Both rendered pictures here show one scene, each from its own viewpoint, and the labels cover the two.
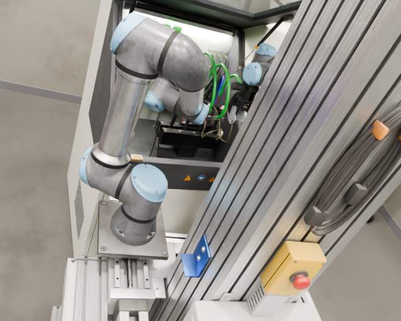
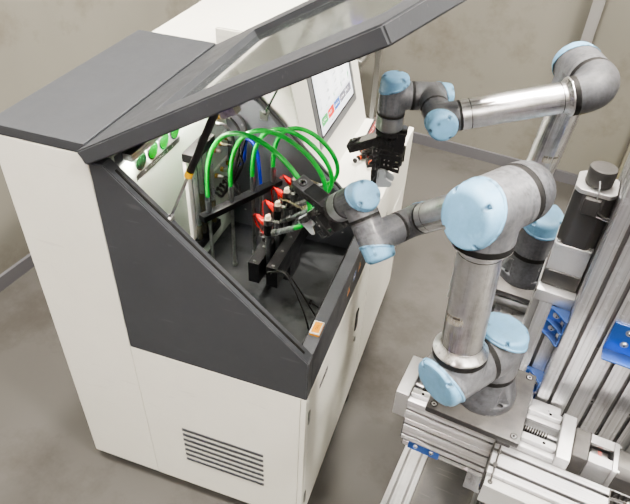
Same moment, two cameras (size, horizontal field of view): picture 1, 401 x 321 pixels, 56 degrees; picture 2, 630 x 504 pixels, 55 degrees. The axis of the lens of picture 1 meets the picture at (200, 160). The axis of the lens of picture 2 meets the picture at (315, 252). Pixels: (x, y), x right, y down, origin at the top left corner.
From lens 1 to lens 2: 1.17 m
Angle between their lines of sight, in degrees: 33
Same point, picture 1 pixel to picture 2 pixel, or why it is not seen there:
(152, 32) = (521, 192)
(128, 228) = (508, 394)
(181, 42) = (546, 175)
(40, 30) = not seen: outside the picture
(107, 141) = (478, 340)
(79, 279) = (524, 484)
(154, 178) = (508, 325)
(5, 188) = not seen: outside the picture
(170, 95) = (395, 229)
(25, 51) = not seen: outside the picture
